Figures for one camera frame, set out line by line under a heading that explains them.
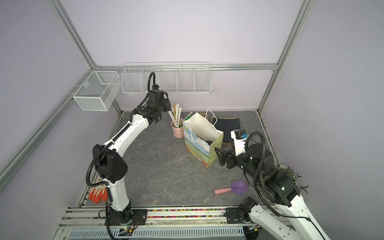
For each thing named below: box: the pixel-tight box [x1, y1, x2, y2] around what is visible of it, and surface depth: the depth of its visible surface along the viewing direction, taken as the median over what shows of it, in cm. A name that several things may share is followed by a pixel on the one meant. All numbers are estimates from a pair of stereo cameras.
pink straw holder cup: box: [171, 118, 184, 139], surface depth 101 cm
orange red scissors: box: [89, 185, 109, 204], surface depth 82 cm
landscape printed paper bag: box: [183, 108, 224, 168], surface depth 83 cm
